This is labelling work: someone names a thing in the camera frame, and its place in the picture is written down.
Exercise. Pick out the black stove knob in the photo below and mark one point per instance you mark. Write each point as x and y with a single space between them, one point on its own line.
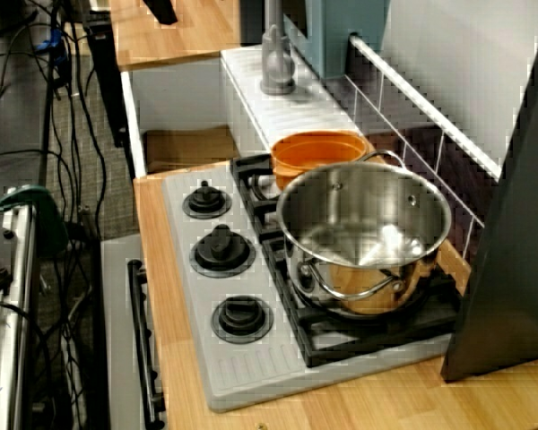
242 318
222 251
205 200

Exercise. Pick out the black burner grate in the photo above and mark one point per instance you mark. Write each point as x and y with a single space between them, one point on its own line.
246 172
323 340

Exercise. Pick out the dark grey side panel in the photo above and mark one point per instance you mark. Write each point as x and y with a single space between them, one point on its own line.
511 233

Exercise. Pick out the dark tile backsplash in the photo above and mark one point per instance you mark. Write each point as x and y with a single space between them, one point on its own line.
412 148

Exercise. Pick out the stainless steel pot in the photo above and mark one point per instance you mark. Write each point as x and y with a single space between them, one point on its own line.
363 215

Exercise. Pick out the silver metal frame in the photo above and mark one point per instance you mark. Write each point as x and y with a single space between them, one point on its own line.
15 313

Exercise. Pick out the grey oven door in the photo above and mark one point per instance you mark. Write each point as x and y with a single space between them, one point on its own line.
116 331

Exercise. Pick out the green clamp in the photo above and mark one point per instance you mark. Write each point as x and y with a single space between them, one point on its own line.
49 219

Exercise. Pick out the white sink basin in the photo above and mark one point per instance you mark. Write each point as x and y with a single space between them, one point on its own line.
269 107

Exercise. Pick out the white backsplash ledge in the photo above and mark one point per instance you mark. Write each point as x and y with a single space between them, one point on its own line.
430 105

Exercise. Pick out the grey toy faucet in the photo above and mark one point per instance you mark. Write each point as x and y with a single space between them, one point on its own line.
275 62

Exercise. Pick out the black stand post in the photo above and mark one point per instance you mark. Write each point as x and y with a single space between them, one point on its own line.
107 76

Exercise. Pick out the teal box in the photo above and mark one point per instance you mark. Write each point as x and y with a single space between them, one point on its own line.
341 31

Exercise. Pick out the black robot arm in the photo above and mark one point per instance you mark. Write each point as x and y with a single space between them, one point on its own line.
161 10

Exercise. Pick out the grey stove top plate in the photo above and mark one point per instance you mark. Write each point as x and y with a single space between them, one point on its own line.
193 286

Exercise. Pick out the orange plastic pot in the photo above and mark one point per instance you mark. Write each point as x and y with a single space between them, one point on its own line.
316 150

